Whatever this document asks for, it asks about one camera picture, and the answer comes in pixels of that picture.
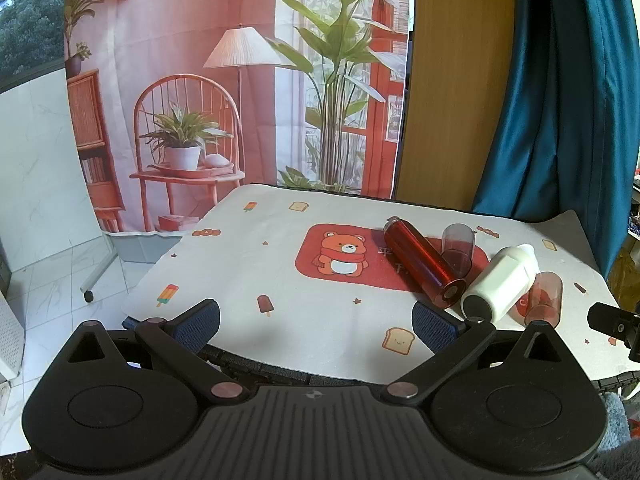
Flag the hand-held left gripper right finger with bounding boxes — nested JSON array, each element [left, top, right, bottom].
[[384, 302, 577, 406]]

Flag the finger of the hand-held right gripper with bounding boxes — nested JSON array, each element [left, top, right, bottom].
[[587, 302, 640, 352]]

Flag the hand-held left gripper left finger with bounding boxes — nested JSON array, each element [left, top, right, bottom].
[[59, 298, 252, 406]]

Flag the clear plastic cup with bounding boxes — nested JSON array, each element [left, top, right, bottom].
[[523, 271, 564, 329], [441, 223, 476, 277]]

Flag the red metallic bottle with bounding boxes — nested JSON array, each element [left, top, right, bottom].
[[382, 215, 469, 310]]

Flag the white plastic bottle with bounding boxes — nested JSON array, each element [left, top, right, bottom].
[[460, 243, 541, 322]]

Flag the grey blue fuzzy cloth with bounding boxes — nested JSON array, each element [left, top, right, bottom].
[[595, 389, 640, 461]]

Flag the white bear print mat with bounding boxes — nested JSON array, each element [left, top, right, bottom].
[[121, 183, 640, 384]]

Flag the white wheeled backdrop stand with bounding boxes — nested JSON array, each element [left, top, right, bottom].
[[80, 232, 121, 304]]

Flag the white slatted cabinet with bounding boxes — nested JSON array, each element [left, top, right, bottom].
[[0, 240, 27, 386]]

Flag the teal curtain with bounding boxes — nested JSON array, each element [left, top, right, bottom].
[[470, 0, 640, 282]]

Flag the wooden panel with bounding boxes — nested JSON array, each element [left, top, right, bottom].
[[394, 0, 519, 212]]

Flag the printed room scene backdrop cloth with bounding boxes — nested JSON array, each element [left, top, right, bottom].
[[64, 0, 414, 237]]

